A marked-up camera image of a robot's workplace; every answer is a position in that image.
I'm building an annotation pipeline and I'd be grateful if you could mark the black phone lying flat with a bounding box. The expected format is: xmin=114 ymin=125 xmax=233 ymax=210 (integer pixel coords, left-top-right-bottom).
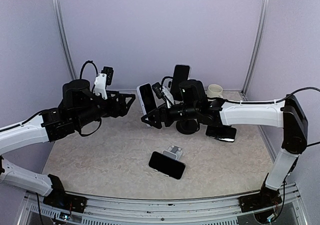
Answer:
xmin=205 ymin=126 xmax=237 ymax=143

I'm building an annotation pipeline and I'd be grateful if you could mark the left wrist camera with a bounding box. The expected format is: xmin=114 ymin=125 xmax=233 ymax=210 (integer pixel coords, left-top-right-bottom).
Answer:
xmin=93 ymin=66 xmax=114 ymax=100

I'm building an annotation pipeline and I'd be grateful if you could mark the front aluminium rail base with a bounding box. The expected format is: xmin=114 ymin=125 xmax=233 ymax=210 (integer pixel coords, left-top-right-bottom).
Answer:
xmin=17 ymin=182 xmax=308 ymax=225

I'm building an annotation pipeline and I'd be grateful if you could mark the aluminium frame post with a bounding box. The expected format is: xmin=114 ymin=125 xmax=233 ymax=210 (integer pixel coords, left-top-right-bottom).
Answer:
xmin=52 ymin=0 xmax=78 ymax=80
xmin=241 ymin=0 xmax=270 ymax=97

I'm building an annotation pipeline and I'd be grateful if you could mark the cream ceramic mug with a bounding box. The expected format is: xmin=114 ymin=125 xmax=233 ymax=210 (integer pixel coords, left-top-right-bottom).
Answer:
xmin=206 ymin=84 xmax=223 ymax=98

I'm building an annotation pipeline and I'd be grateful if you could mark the left aluminium frame post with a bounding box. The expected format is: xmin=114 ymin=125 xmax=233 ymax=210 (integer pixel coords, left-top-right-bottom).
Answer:
xmin=52 ymin=0 xmax=78 ymax=80

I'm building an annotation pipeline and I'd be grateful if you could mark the phone on tall stand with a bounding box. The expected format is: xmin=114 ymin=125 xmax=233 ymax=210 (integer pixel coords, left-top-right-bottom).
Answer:
xmin=170 ymin=64 xmax=191 ymax=102

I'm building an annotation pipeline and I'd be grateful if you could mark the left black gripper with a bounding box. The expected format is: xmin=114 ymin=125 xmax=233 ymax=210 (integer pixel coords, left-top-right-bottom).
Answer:
xmin=74 ymin=90 xmax=136 ymax=128

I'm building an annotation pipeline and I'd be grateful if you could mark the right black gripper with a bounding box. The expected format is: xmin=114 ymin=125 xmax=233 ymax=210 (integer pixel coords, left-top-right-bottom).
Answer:
xmin=141 ymin=101 xmax=199 ymax=129

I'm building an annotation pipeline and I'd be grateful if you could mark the blue phone on grey stand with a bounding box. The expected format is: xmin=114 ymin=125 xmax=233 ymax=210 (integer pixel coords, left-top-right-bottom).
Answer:
xmin=148 ymin=151 xmax=186 ymax=180

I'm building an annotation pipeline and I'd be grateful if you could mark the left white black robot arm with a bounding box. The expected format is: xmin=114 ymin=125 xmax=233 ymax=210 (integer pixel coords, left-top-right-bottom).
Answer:
xmin=0 ymin=79 xmax=136 ymax=208

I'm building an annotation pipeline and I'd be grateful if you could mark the tall black phone stand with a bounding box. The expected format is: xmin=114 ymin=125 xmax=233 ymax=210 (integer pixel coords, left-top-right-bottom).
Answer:
xmin=170 ymin=79 xmax=200 ymax=135

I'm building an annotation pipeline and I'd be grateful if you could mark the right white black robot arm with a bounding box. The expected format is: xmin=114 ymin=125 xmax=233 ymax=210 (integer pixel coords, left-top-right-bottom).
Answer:
xmin=141 ymin=79 xmax=308 ymax=207

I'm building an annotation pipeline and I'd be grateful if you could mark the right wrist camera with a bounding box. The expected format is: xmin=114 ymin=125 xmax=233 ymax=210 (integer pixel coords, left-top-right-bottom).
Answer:
xmin=151 ymin=82 xmax=175 ymax=108

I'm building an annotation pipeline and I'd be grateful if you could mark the right aluminium frame post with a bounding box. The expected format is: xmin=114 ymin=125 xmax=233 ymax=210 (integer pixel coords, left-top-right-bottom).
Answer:
xmin=241 ymin=0 xmax=270 ymax=97

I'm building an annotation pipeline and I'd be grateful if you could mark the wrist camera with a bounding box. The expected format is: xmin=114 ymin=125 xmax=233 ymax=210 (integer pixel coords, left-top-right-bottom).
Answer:
xmin=93 ymin=66 xmax=114 ymax=100
xmin=151 ymin=82 xmax=175 ymax=108

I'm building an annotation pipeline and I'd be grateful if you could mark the grey folding phone stand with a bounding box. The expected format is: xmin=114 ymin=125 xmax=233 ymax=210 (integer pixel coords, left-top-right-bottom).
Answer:
xmin=161 ymin=145 xmax=183 ymax=161

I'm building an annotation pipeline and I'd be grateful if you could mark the left black camera cable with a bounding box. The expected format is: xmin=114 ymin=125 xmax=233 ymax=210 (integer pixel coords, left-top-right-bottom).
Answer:
xmin=79 ymin=60 xmax=100 ymax=81

